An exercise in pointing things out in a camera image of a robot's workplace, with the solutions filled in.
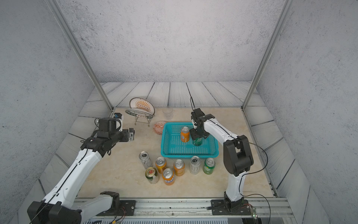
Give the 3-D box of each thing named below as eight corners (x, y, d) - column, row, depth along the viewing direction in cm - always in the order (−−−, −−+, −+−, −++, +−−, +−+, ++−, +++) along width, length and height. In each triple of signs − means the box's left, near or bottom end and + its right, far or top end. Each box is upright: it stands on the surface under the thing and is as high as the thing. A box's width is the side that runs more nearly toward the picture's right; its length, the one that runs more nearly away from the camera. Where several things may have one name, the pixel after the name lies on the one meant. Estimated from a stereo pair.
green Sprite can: (203, 174, 86) (205, 167, 77) (202, 165, 90) (204, 157, 81) (213, 174, 86) (216, 167, 77) (211, 165, 90) (214, 157, 81)
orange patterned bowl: (152, 133, 106) (151, 130, 102) (156, 123, 112) (155, 120, 108) (161, 135, 105) (160, 131, 101) (165, 125, 111) (164, 121, 107)
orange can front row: (174, 176, 85) (173, 169, 76) (174, 167, 89) (173, 158, 80) (184, 176, 85) (184, 169, 76) (184, 167, 89) (184, 158, 80)
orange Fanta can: (164, 185, 82) (161, 179, 74) (165, 175, 86) (162, 168, 78) (174, 185, 82) (172, 179, 74) (174, 175, 86) (173, 168, 78)
